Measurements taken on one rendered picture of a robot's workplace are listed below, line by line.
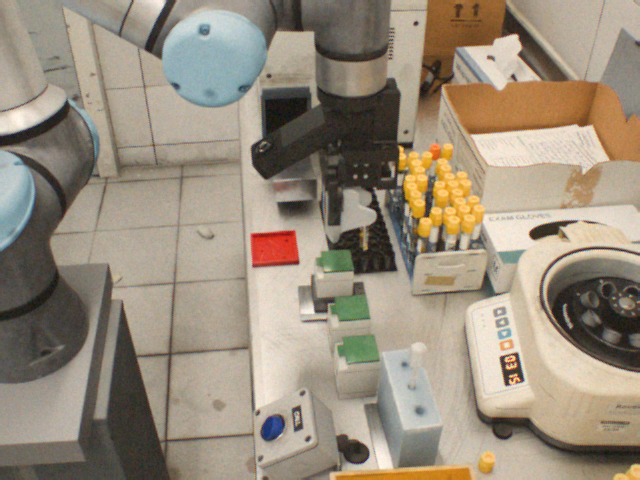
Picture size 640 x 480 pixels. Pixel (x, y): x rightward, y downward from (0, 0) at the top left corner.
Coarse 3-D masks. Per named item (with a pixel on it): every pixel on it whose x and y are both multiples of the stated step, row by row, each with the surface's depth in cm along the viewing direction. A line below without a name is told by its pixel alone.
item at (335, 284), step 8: (320, 272) 86; (336, 272) 85; (344, 272) 85; (352, 272) 85; (320, 280) 86; (328, 280) 86; (336, 280) 86; (344, 280) 86; (352, 280) 86; (320, 288) 87; (328, 288) 87; (336, 288) 87; (344, 288) 87; (352, 288) 87; (320, 296) 88; (328, 296) 88; (336, 296) 88
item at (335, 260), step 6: (324, 252) 88; (330, 252) 88; (336, 252) 88; (342, 252) 88; (348, 252) 88; (318, 258) 87; (324, 258) 87; (330, 258) 87; (336, 258) 87; (342, 258) 87; (348, 258) 87; (318, 264) 86; (324, 264) 86; (330, 264) 86; (336, 264) 86; (342, 264) 86; (348, 264) 86; (324, 270) 85; (330, 270) 85; (336, 270) 85; (342, 270) 85; (348, 270) 85
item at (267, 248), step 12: (252, 240) 101; (264, 240) 102; (276, 240) 102; (288, 240) 102; (252, 252) 99; (264, 252) 100; (276, 252) 100; (288, 252) 100; (252, 264) 97; (264, 264) 97; (276, 264) 97; (288, 264) 98
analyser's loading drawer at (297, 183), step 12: (288, 168) 109; (300, 168) 109; (312, 168) 110; (276, 180) 103; (288, 180) 104; (300, 180) 104; (312, 180) 104; (276, 192) 105; (288, 192) 105; (300, 192) 105; (312, 192) 105
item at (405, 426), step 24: (384, 360) 72; (408, 360) 71; (384, 384) 72; (408, 384) 69; (384, 408) 74; (408, 408) 67; (432, 408) 67; (384, 432) 75; (408, 432) 65; (432, 432) 66; (384, 456) 73; (408, 456) 68; (432, 456) 69
